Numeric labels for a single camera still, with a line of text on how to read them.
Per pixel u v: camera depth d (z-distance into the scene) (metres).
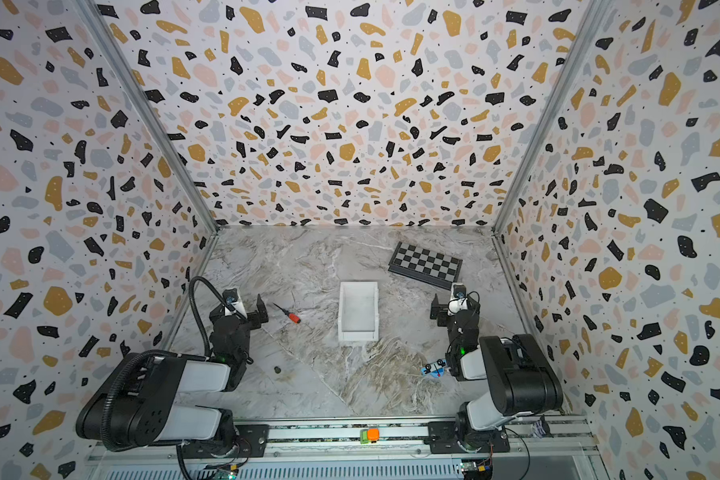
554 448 0.75
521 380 0.45
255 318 0.81
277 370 0.84
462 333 0.70
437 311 0.84
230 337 0.68
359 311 0.97
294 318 0.95
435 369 0.85
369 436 0.73
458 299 0.78
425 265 1.07
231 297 0.75
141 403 0.43
